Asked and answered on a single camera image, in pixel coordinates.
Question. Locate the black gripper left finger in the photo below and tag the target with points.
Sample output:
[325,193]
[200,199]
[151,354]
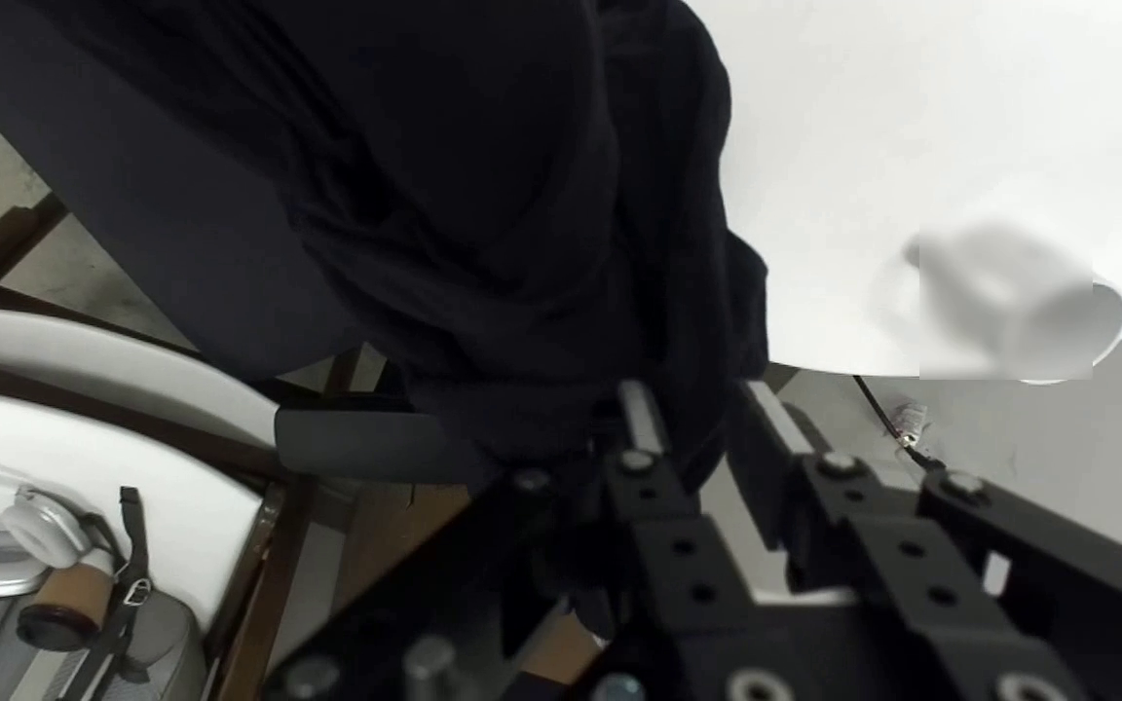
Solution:
[687,620]

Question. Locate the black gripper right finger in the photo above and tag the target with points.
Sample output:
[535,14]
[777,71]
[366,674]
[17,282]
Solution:
[995,592]

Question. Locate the round white table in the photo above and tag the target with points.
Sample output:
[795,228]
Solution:
[866,123]

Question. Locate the black t-shirt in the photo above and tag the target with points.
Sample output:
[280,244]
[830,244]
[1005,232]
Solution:
[510,199]

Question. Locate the white mug on round table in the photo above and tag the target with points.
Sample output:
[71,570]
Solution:
[1022,302]

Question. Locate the grey office chair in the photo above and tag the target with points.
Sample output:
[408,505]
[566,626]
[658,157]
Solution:
[360,437]

